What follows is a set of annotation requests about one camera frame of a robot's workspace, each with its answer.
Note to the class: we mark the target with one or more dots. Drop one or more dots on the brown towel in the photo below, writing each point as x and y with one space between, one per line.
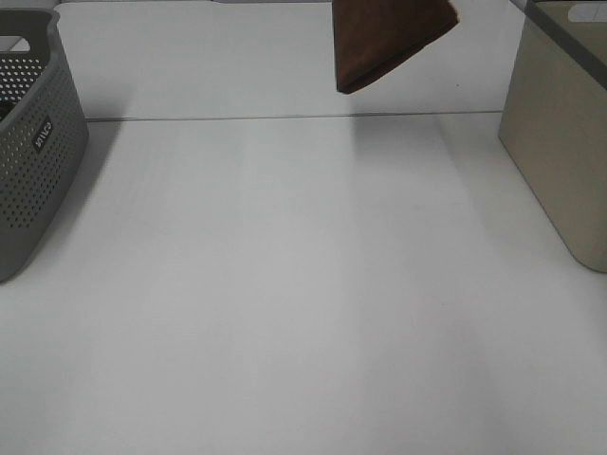
372 38

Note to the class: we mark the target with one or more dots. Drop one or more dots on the beige storage bin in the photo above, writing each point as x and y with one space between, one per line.
554 120

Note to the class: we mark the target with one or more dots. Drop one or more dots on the grey perforated plastic basket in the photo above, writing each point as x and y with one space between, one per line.
43 133

